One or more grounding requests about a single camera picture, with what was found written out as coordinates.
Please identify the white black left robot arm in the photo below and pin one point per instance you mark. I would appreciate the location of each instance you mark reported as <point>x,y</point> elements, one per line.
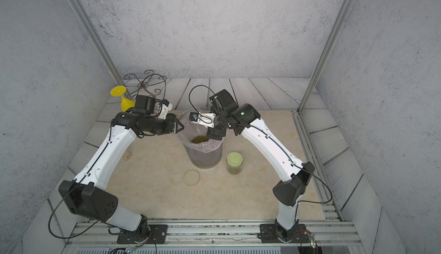
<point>86,194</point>

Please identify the pile of green mung beans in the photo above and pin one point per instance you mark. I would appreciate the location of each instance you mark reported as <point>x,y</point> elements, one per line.
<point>199,139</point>

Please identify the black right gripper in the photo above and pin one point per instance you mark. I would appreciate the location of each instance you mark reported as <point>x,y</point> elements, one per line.
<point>214,134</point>

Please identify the right aluminium frame post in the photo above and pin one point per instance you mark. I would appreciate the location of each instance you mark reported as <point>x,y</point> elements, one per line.
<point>330,42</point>

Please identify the left aluminium frame post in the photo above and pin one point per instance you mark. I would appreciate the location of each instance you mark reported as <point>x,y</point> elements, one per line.
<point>83,17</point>

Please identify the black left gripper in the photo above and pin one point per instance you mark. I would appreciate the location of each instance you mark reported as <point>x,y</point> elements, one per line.
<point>171,127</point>

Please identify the dark metal scroll stand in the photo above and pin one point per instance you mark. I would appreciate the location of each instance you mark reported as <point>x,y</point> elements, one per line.
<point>152,84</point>

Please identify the grey bin with plastic liner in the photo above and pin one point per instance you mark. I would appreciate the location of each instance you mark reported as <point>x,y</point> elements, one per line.
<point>205,155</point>

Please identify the glass jar with green lid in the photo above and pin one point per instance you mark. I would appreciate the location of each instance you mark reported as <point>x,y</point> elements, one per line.
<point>234,163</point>

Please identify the aluminium frame post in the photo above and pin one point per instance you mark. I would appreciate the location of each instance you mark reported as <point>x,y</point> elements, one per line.
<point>83,17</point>
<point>330,42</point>

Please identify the small black-capped spice bottle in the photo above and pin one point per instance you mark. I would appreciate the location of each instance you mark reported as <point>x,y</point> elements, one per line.
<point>126,156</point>

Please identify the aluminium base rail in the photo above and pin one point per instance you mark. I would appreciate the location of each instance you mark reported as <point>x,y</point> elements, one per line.
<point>330,236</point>

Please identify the yellow plastic goblet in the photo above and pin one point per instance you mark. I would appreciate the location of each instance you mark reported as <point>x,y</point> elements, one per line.
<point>119,91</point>

